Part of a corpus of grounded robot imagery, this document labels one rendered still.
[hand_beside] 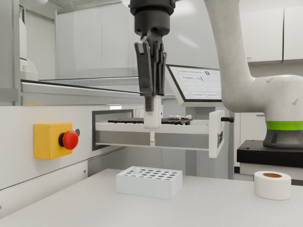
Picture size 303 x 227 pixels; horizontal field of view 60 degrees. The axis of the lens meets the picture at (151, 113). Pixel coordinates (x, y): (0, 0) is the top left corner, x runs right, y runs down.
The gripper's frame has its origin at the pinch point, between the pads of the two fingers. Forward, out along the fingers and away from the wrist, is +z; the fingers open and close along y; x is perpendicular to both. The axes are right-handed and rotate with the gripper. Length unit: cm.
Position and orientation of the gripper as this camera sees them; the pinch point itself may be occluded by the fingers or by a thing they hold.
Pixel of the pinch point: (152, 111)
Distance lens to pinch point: 55.7
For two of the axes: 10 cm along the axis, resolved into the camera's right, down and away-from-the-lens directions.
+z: 0.1, 10.0, 0.4
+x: -9.3, -0.1, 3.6
